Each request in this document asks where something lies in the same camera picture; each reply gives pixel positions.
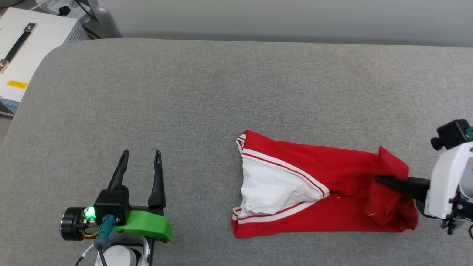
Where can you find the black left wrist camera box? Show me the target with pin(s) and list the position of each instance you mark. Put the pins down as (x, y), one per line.
(111, 203)

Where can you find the black power plug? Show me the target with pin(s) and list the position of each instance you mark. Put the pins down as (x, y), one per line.
(64, 10)

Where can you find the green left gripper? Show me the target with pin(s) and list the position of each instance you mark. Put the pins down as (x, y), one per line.
(151, 226)

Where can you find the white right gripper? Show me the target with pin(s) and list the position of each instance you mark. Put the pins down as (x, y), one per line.
(445, 184)

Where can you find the yellow warning label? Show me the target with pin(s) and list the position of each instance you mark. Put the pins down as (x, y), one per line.
(17, 84)

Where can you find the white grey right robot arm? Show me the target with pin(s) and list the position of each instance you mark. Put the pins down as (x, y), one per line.
(467, 192)

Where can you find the grey metal partition leg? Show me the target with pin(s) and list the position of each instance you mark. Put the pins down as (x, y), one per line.
(105, 22)

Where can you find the white partition panel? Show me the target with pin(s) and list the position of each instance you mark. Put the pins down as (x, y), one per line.
(277, 16)

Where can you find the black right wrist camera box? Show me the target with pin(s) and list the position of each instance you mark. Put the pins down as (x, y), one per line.
(452, 133)

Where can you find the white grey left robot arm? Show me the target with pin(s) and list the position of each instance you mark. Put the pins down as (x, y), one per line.
(122, 257)

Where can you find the white equipment case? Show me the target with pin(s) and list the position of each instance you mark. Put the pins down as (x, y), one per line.
(44, 44)

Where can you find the red white basketball jersey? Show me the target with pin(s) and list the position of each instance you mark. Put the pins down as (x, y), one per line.
(317, 221)

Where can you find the white power strip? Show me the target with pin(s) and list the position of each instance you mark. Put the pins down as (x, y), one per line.
(50, 6)

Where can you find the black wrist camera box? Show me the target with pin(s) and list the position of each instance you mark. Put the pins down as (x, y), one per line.
(452, 133)
(111, 203)

